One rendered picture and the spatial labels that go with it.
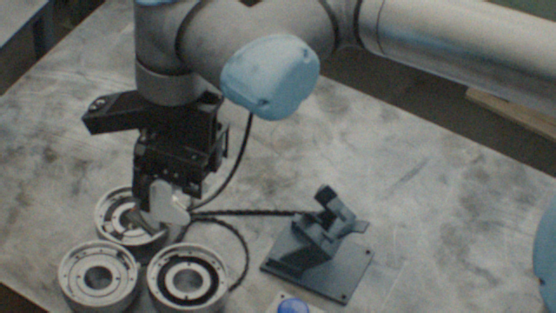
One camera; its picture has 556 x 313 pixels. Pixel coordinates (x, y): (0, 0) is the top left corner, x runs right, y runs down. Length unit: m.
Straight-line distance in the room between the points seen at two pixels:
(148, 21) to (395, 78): 1.95
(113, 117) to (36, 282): 0.34
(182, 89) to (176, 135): 0.08
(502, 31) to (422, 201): 0.64
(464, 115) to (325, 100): 1.26
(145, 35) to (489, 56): 0.32
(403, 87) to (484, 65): 1.98
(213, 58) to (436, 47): 0.19
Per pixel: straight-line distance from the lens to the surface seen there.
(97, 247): 1.23
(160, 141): 0.96
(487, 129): 2.67
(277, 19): 0.80
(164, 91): 0.89
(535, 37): 0.73
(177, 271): 1.20
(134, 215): 1.09
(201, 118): 0.91
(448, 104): 2.71
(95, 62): 1.53
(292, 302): 1.12
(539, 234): 0.57
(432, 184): 1.37
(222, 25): 0.79
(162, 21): 0.83
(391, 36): 0.80
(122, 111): 0.97
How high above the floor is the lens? 1.80
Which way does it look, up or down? 47 degrees down
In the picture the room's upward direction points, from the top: 6 degrees clockwise
